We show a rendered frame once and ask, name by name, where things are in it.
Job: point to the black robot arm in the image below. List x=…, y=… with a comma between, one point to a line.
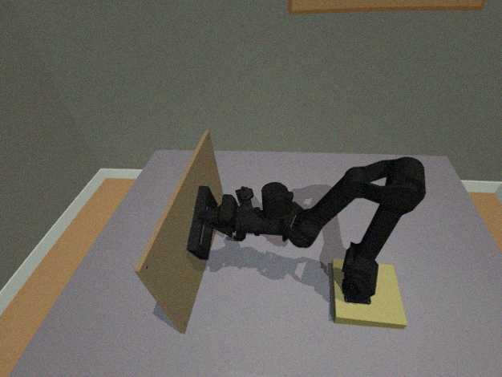
x=405, y=188

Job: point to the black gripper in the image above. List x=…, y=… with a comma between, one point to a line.
x=227, y=219

